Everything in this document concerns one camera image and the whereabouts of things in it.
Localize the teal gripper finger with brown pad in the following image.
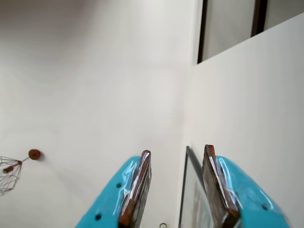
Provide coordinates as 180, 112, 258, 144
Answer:
201, 144, 289, 228
75, 149, 152, 228

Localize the brown round ceiling canopy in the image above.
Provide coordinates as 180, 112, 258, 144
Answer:
28, 148, 42, 161

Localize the framed wall picture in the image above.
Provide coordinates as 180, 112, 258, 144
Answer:
178, 145, 216, 228

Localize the wire cage pendant lamp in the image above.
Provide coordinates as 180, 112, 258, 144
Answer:
0, 155, 30, 197

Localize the dark window frame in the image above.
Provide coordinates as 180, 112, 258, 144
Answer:
197, 0, 268, 64

